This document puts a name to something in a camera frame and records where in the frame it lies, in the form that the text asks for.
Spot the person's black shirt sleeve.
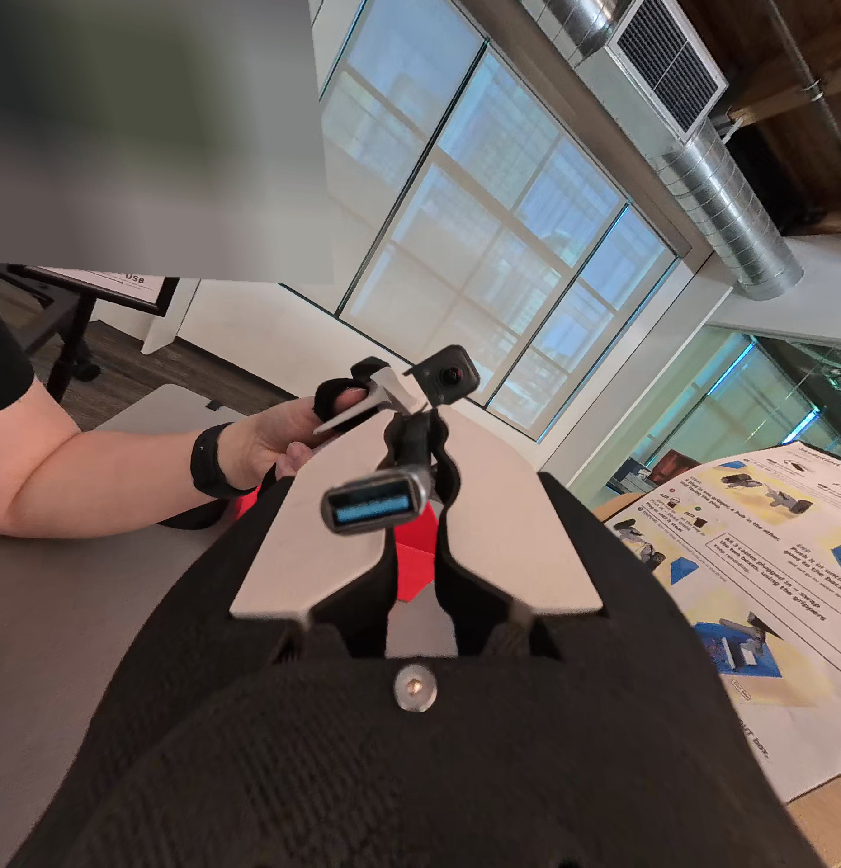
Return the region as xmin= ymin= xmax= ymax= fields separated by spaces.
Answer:
xmin=0 ymin=288 xmax=36 ymax=416

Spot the red plastic bin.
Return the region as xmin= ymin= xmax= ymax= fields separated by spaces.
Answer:
xmin=232 ymin=483 xmax=440 ymax=603

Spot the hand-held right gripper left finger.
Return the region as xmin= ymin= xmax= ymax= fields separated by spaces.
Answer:
xmin=229 ymin=412 xmax=400 ymax=659

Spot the silver air duct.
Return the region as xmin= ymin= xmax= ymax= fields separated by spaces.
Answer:
xmin=522 ymin=0 xmax=804 ymax=301

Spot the person's left forearm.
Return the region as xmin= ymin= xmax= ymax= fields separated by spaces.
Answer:
xmin=0 ymin=387 xmax=221 ymax=540

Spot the printed instruction sheet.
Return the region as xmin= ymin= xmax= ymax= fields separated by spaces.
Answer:
xmin=605 ymin=441 xmax=841 ymax=804

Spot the USB cable connector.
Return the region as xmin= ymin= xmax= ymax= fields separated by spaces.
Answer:
xmin=321 ymin=410 xmax=436 ymax=537

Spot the black framed sign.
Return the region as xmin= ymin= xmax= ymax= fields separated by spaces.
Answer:
xmin=27 ymin=266 xmax=180 ymax=316

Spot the large paned window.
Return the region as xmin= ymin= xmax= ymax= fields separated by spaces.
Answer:
xmin=312 ymin=0 xmax=679 ymax=442

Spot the person's left hand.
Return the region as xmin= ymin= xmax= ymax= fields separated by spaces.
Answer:
xmin=217 ymin=387 xmax=369 ymax=492

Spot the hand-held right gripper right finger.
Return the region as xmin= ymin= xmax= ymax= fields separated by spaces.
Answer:
xmin=429 ymin=406 xmax=605 ymax=657

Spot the black table frame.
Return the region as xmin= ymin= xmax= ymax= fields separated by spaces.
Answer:
xmin=0 ymin=264 xmax=103 ymax=404

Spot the white vent grille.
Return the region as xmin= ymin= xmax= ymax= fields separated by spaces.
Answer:
xmin=576 ymin=0 xmax=730 ymax=157

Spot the black wristband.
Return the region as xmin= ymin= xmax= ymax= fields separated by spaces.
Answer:
xmin=190 ymin=422 xmax=255 ymax=499

